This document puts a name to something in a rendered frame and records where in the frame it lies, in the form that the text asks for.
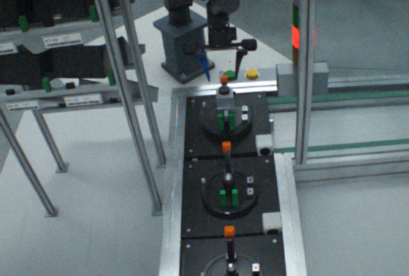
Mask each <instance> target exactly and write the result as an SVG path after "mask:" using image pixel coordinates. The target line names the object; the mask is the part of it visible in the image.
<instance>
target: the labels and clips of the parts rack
mask: <svg viewBox="0 0 409 276"><path fill-rule="evenodd" d="M89 12H90V14H91V19H92V22H93V23H98V22H99V16H98V13H97V12H98V11H97V8H96V5H91V6H90V7H89ZM18 22H19V24H20V28H21V29H22V32H23V33H27V32H28V30H29V26H28V22H27V20H26V16H25V15H21V16H20V17H19V19H18ZM44 25H45V28H50V27H53V26H54V25H55V24H54V20H45V21H44ZM41 38H42V41H43V45H44V46H45V48H52V47H63V46H67V45H81V44H85V38H84V36H83V31H73V32H66V33H62V34H51V35H45V36H43V37H41ZM9 53H18V48H17V46H16V44H15V41H14V40H10V41H7V42H0V55H3V54H9ZM107 76H108V81H109V84H110V86H111V87H112V86H114V85H115V83H116V79H115V75H114V72H113V70H111V71H108V73H107ZM42 84H43V86H44V88H45V92H46V93H50V92H51V90H52V86H51V84H50V81H49V78H43V80H42ZM65 86H66V89H73V88H75V84H74V82H70V83H66V84H65ZM5 92H6V93H7V96H11V95H15V91H14V90H13V89H8V90H6V91H5ZM63 98H64V101H65V104H58V105H59V106H54V107H46V108H42V107H41V105H40V103H39V100H38V99H31V100H22V101H8V102H5V107H6V108H7V109H8V112H21V111H30V110H39V113H40V114H47V113H56V112H73V111H82V110H100V109H106V108H109V107H122V106H123V105H122V101H118V100H117V99H110V101H107V102H103V98H102V95H101V92H98V93H90V94H80V95H71V96H63ZM133 102H134V106H137V105H144V104H143V101H142V99H133Z"/></svg>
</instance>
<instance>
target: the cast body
mask: <svg viewBox="0 0 409 276"><path fill-rule="evenodd" d="M215 91H216V103H217V111H218V115H219V114H223V116H224V121H229V120H228V116H229V113H233V115H234V100H233V91H232V87H231V86H227V85H222V86H220V87H219V88H216V89H215Z"/></svg>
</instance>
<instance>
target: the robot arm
mask: <svg viewBox="0 0 409 276"><path fill-rule="evenodd" d="M202 1H206V0H202ZM163 3H164V6H165V8H166V9H167V11H168V12H169V20H168V22H169V23H170V24H172V25H173V26H176V27H177V28H181V27H183V26H184V25H186V24H189V23H192V22H193V21H194V20H193V19H191V16H190V12H189V7H191V6H192V4H193V0H164V1H163ZM239 5H240V0H209V1H208V2H207V3H206V14H207V38H208V42H207V43H208V45H199V43H188V44H184V45H183V53H184V54H185V55H186V56H188V55H193V56H194V57H195V58H196V59H199V60H200V62H201V64H202V66H203V68H204V73H205V75H206V77H207V80H208V82H209V81H210V75H209V71H208V66H207V59H206V56H205V55H204V53H205V52H210V51H219V50H236V67H235V80H237V78H238V74H239V70H240V63H241V61H242V58H243V56H244V55H247V54H248V51H256V48H257V41H256V40H255V39H242V41H241V42H237V43H232V41H233V40H237V27H236V26H230V27H229V15H231V14H232V13H233V12H235V11H237V9H238V8H239ZM216 45H217V46H216Z"/></svg>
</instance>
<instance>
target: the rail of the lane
mask: <svg viewBox="0 0 409 276"><path fill-rule="evenodd" d="M220 86H221V84H218V85H200V86H190V87H180V88H172V92H171V100H172V97H178V98H179V99H180V97H182V96H186V97H196V96H214V95H216V91H215V89H216V88H219V87H220ZM227 86H231V87H232V91H233V94H235V93H253V92H262V93H263V92H266V95H267V98H271V97H274V98H280V97H278V91H277V87H276V80H275V81H266V82H256V83H228V84H227Z"/></svg>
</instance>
